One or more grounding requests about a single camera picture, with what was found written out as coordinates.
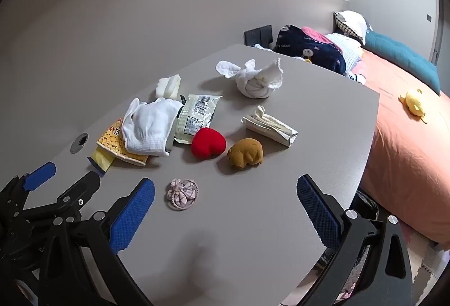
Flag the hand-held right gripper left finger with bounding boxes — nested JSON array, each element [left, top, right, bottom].
[[37, 177, 155, 306]]

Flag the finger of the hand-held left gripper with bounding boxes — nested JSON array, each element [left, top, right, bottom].
[[0, 162, 57, 219], [23, 170, 102, 222]]

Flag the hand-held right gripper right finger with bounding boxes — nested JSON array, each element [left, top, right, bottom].
[[297, 174, 413, 306]]

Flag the yellow packet with blue ends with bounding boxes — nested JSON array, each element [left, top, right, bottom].
[[87, 146, 116, 174]]

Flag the yellow snack bag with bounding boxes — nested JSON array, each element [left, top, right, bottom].
[[96, 116, 150, 167]]

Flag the pink knotted cloth ball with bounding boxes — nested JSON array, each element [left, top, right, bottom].
[[166, 178, 199, 211]]

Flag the white knit glove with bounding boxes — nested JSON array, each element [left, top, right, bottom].
[[122, 97, 184, 157]]

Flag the brown plush animal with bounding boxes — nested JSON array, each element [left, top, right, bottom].
[[227, 138, 264, 167]]

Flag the white paper packet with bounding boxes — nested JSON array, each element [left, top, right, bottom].
[[241, 105, 299, 148]]

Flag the red ball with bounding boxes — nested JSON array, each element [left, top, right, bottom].
[[191, 127, 226, 159]]

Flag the pale green snack packet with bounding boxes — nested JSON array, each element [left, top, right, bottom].
[[174, 94, 223, 145]]

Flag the white knotted towel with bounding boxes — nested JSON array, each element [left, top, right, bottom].
[[216, 57, 284, 100]]

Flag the bed with orange sheet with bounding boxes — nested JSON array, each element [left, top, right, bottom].
[[352, 48, 450, 243]]

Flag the white cartoon print blanket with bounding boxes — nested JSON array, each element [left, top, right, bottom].
[[346, 63, 368, 85]]

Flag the yellow plush duck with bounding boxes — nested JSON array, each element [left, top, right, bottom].
[[398, 89, 429, 124]]

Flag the pink fluffy cloth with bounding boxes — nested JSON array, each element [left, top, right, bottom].
[[301, 26, 334, 44]]

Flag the teal cushion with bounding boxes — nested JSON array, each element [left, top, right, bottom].
[[362, 30, 442, 96]]

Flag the checkered pillow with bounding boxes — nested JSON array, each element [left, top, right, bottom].
[[334, 11, 368, 46]]

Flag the grey table cable grommet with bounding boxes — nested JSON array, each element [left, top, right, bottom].
[[70, 132, 89, 154]]

